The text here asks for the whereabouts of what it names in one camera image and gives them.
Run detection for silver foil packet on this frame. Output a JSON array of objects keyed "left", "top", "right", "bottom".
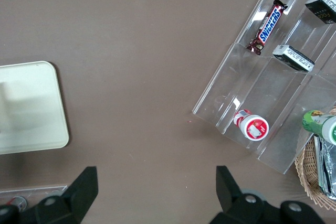
[{"left": 313, "top": 134, "right": 336, "bottom": 200}]

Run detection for cream rectangular plastic tray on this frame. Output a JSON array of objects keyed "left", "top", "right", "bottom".
[{"left": 0, "top": 60, "right": 70, "bottom": 155}]

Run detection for clear acrylic tiered shelf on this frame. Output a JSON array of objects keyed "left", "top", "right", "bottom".
[{"left": 192, "top": 0, "right": 336, "bottom": 175}]

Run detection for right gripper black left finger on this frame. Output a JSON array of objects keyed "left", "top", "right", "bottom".
[{"left": 0, "top": 165, "right": 99, "bottom": 224}]

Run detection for red cola bottle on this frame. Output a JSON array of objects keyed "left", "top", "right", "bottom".
[{"left": 6, "top": 195, "right": 27, "bottom": 209}]

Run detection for green yogurt drink bottle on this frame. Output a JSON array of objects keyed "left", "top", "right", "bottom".
[{"left": 301, "top": 109, "right": 336, "bottom": 146}]

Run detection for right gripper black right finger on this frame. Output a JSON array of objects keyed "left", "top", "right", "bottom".
[{"left": 209, "top": 165, "right": 327, "bottom": 224}]

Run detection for light tan wicker basket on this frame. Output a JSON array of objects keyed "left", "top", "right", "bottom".
[{"left": 294, "top": 106, "right": 336, "bottom": 210}]

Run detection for clear acrylic bottle rack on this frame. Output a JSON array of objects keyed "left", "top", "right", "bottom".
[{"left": 0, "top": 185, "right": 69, "bottom": 209}]

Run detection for black white small box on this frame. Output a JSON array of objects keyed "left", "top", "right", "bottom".
[
  {"left": 272, "top": 44, "right": 316, "bottom": 73},
  {"left": 304, "top": 0, "right": 336, "bottom": 25}
]

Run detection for Snickers chocolate bar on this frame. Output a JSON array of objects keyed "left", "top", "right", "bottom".
[{"left": 246, "top": 0, "right": 288, "bottom": 56}]

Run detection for red white yogurt bottle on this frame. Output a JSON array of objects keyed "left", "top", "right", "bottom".
[{"left": 233, "top": 108, "right": 270, "bottom": 142}]

